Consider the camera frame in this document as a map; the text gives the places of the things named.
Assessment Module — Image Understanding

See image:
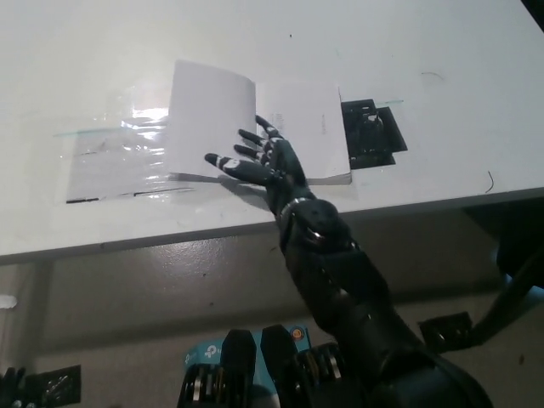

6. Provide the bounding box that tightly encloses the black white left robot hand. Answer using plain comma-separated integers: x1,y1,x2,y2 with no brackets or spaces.
0,367,27,408

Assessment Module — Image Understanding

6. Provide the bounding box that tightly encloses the black floor tape patch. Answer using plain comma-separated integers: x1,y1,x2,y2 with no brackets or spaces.
24,364,82,405
417,312,473,354

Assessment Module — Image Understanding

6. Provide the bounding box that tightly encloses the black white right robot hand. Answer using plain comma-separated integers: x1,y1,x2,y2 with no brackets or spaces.
204,115,316,214

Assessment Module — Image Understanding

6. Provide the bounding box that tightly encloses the clear plastic bag with paper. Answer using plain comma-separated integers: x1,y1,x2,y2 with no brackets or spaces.
65,127,197,204

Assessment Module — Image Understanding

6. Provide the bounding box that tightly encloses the white grey manual book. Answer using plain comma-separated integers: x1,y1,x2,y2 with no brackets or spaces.
167,59,354,187

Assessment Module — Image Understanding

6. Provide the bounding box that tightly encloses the black desk frame leg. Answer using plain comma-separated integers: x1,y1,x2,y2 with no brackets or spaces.
462,193,544,346

